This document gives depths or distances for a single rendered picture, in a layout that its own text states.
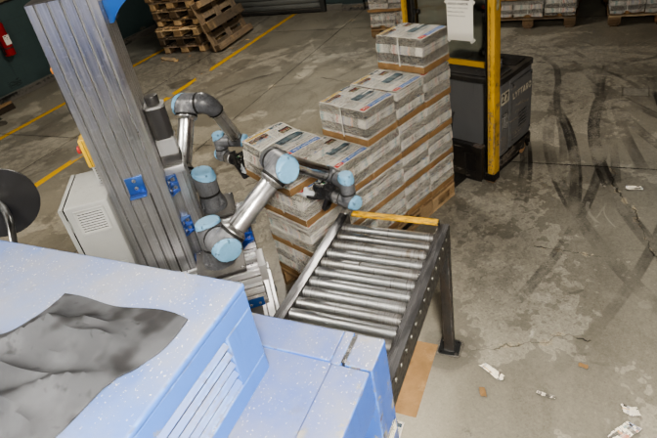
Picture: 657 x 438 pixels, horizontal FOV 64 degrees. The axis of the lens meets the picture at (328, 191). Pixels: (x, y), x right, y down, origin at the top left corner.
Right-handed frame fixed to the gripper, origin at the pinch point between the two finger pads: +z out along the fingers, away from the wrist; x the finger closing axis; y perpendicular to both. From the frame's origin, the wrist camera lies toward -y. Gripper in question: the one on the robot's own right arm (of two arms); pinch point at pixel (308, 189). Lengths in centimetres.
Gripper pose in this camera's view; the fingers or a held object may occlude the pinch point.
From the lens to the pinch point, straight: 280.3
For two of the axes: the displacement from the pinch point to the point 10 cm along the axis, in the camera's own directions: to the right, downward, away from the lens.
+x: -6.7, 4.8, -5.7
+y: -1.6, -8.4, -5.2
